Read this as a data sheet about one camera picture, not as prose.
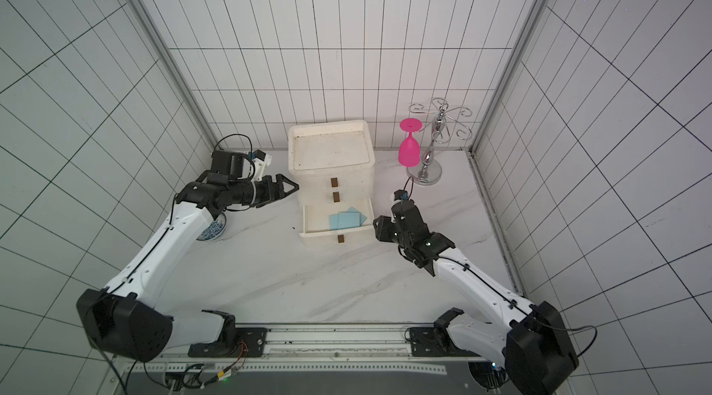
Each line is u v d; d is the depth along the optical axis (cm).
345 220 96
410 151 97
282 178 68
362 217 96
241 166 63
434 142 99
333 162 84
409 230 61
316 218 98
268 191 66
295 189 74
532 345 39
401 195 73
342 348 73
